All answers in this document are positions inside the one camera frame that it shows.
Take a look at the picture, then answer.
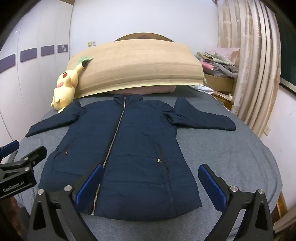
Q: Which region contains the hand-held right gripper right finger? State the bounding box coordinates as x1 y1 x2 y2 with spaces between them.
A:
198 164 274 241

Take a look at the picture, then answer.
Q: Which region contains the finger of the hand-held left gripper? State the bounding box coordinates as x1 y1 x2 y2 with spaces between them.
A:
13 146 48 172
0 140 20 161

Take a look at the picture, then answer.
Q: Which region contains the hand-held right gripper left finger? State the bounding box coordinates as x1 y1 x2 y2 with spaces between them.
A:
27 164 105 241

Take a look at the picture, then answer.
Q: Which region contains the navy puffer jacket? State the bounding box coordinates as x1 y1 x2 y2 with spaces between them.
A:
25 95 236 219

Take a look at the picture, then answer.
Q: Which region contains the pile of clothes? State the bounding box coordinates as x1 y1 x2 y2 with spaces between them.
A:
194 47 241 78

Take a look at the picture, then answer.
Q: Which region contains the bed with grey sheet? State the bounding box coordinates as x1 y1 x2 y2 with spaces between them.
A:
14 89 288 241

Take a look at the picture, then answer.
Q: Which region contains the white wardrobe with purple panels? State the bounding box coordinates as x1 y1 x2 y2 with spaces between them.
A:
0 0 74 149

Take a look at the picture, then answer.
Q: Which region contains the yellow plush toy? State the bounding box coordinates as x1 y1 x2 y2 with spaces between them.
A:
50 62 85 113

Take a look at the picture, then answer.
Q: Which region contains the brown wooden nightstand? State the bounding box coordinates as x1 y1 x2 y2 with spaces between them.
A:
212 91 234 112

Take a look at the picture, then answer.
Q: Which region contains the white crumpled cloth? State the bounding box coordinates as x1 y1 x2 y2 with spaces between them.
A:
188 85 214 95

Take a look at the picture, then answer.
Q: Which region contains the green plush leaf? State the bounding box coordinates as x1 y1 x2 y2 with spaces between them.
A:
75 56 93 66

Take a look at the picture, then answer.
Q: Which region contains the pink pillow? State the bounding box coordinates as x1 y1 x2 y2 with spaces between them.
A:
105 85 176 96

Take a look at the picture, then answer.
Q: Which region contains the beige curtain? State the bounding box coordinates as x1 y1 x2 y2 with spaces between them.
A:
217 0 281 137

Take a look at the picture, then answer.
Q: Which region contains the beige bamboo mat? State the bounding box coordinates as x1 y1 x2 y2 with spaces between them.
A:
65 40 207 99

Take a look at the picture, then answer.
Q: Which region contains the dark window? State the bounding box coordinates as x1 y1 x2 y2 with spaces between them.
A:
279 14 296 93

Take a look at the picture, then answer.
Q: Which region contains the wooden headboard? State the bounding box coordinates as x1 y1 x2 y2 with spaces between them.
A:
114 33 175 42

